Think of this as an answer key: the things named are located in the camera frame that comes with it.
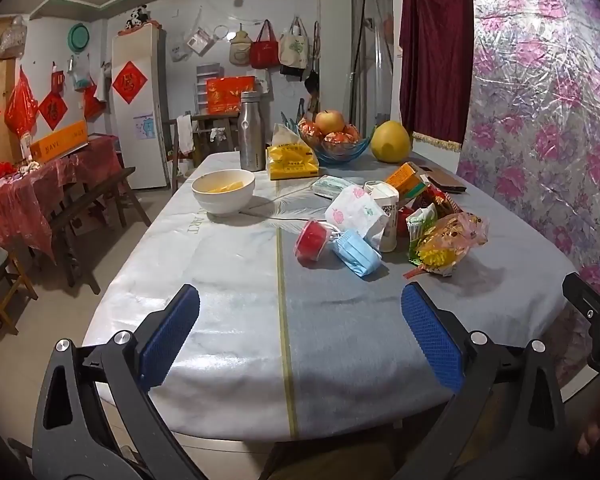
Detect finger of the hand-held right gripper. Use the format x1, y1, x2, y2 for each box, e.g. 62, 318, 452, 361
562, 272, 600, 333

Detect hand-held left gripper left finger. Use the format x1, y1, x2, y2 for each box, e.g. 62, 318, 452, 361
32, 284, 216, 480

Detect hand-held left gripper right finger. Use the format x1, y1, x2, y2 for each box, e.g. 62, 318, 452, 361
401, 282, 568, 480

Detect blue face mask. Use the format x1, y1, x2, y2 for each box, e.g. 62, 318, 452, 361
330, 230, 383, 278

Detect small orange carton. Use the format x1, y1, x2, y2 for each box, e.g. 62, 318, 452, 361
385, 162, 428, 196

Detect yellow clear snack bag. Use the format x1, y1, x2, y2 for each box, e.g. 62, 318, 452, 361
412, 212, 490, 278

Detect green snack wrapper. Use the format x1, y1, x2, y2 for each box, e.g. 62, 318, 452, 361
406, 203, 438, 263

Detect white printed paper cup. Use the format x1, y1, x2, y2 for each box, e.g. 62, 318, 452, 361
365, 181, 400, 253

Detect red snack wrapper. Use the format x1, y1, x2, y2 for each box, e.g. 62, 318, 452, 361
420, 185, 463, 218

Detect white ceramic bowl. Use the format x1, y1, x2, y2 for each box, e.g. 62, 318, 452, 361
191, 169, 256, 218

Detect yellow food pieces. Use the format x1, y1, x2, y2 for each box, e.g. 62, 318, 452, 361
202, 178, 243, 195

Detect brown wallet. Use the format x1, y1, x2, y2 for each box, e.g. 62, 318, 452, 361
420, 162, 467, 193

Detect dark wooden bench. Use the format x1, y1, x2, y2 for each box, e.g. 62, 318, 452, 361
55, 166, 151, 296

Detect floral plastic sheet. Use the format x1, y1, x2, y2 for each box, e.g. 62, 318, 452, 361
455, 0, 600, 311

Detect white refrigerator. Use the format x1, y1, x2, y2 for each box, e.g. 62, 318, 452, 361
111, 24, 173, 191

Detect pale green plastic packet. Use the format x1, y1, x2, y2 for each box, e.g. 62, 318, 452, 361
312, 176, 353, 198

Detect wooden stool grey cushion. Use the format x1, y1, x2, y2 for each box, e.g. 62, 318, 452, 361
0, 245, 38, 336

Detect red table cloth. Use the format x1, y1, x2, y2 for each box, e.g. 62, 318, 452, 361
0, 135, 126, 261

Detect white cloth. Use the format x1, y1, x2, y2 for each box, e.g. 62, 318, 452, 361
176, 115, 195, 153

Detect yellow pomelo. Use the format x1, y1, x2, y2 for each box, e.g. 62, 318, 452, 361
371, 121, 412, 163

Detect blue glass fruit bowl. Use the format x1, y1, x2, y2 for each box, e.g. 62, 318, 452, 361
296, 120, 372, 166

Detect yellow tissue pack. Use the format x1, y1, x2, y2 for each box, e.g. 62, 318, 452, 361
266, 124, 320, 181

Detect blue white paper notice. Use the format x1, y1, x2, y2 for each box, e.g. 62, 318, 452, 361
132, 114, 155, 140

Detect wooden chair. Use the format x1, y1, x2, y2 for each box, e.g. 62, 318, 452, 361
162, 112, 231, 196

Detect stainless steel bottle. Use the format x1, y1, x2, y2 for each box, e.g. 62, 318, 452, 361
237, 90, 267, 172

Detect long orange cardboard box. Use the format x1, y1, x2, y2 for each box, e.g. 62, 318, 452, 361
30, 121, 88, 163

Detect apple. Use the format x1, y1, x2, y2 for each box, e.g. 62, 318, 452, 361
315, 109, 346, 135

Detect red gift box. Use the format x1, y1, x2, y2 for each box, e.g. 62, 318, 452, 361
206, 76, 256, 115

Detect grey plastic drawers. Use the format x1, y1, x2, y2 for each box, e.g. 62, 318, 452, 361
196, 64, 221, 116

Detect red hanging decoration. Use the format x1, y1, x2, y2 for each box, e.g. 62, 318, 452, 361
82, 82, 106, 118

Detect red plastic bag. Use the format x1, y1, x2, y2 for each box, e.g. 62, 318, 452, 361
5, 67, 38, 136

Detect dark red curtain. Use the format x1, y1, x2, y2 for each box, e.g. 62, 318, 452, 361
399, 0, 476, 153

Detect beige round bag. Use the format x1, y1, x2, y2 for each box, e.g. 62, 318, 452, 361
229, 24, 251, 66

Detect clear plastic packet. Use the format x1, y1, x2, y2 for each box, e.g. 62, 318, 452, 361
186, 27, 216, 56

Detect red tote bag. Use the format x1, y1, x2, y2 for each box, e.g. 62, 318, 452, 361
250, 20, 280, 68

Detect white tote bag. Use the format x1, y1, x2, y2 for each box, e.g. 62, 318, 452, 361
279, 16, 309, 68

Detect green plastic basin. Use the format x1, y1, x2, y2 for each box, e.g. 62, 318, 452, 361
68, 23, 92, 53

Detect brown wooden door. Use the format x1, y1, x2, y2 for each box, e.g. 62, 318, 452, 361
0, 17, 28, 161

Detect panda plush toy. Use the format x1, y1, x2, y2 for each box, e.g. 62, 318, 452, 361
125, 5, 148, 31

